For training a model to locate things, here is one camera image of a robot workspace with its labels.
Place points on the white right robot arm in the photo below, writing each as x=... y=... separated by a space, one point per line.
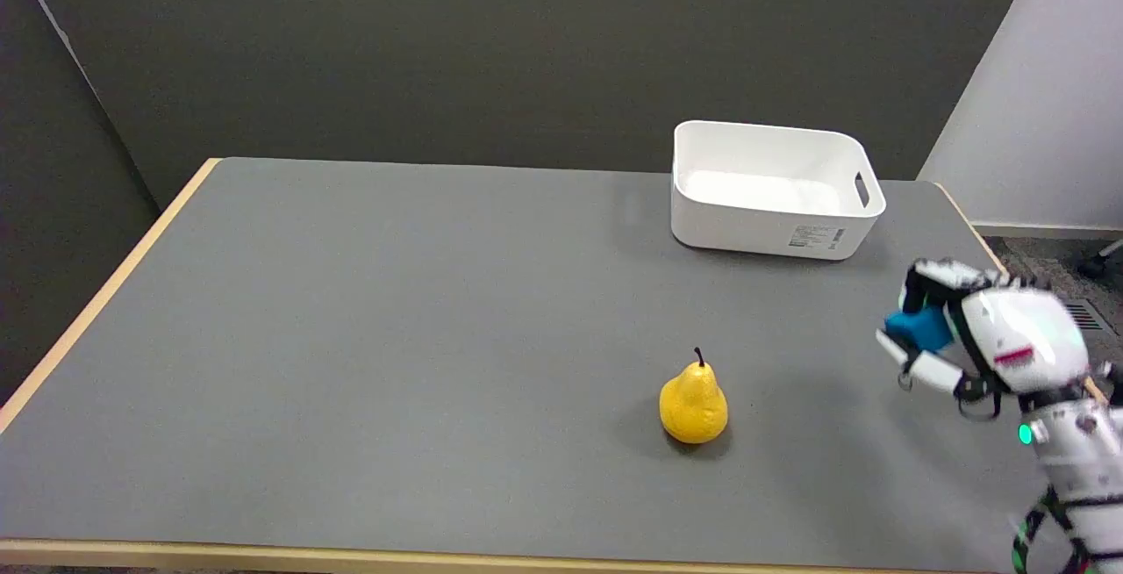
x=1081 y=460

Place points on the black chair base leg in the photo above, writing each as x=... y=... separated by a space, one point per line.
x=1101 y=262

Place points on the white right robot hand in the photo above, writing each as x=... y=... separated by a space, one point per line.
x=1018 y=337

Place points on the blue cube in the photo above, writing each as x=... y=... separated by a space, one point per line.
x=921 y=326

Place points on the yellow pear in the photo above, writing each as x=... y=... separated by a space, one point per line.
x=693 y=405

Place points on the floor vent grille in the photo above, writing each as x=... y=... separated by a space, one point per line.
x=1088 y=316

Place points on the white plastic storage box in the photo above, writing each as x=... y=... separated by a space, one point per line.
x=772 y=192

